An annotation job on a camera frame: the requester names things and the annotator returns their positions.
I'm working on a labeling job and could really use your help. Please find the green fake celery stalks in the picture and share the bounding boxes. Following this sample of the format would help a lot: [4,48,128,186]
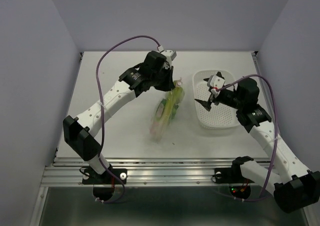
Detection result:
[154,87,185,126]

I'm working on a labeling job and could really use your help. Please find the white perforated plastic basket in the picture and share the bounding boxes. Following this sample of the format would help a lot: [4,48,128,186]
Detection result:
[192,69,242,131]

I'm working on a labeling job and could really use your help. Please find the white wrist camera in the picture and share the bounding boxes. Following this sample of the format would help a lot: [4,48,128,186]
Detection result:
[160,49,177,65]
[207,79,225,97]

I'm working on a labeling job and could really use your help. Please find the clear zip top bag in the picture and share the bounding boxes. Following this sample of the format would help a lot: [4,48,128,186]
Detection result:
[149,77,185,142]

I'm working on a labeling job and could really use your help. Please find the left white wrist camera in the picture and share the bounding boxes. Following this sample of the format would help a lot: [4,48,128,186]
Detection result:
[160,49,177,65]

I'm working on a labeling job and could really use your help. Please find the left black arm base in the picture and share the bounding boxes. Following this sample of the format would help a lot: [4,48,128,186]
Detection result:
[79,166,128,204]

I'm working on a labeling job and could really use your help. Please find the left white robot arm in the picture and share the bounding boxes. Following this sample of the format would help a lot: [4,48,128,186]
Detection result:
[62,50,177,183]

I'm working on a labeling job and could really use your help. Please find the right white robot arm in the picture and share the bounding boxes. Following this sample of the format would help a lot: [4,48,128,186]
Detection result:
[197,71,320,213]

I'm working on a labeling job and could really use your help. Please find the aluminium rail frame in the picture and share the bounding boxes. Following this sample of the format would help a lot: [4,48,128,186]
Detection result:
[29,51,311,226]

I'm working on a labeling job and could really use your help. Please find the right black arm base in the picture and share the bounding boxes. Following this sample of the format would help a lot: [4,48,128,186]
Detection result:
[211,156,254,200]

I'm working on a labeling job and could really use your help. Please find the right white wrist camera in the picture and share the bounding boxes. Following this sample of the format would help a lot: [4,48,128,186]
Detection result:
[207,79,225,97]

